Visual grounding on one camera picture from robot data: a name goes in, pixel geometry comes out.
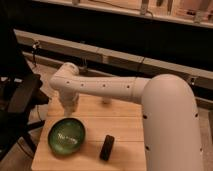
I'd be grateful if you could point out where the white paper cup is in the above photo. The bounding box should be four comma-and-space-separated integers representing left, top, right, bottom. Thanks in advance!
102, 98, 111, 104

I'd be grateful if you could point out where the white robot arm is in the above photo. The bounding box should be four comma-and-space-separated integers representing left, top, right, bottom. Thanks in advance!
50, 62, 204, 171

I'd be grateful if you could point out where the wooden table top board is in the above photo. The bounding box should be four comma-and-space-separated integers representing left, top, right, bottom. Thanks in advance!
31, 92, 146, 171

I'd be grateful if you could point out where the black rectangular remote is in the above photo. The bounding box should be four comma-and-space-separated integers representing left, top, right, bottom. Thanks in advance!
99, 135, 115, 161

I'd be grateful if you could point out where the green ceramic bowl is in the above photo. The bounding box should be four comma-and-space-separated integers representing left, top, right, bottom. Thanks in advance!
48, 118, 86, 156

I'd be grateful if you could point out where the black office chair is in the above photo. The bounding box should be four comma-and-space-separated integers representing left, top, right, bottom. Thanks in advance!
0, 25, 49, 162

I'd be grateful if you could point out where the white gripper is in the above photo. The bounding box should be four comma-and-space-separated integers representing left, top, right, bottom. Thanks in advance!
59, 91, 79, 116

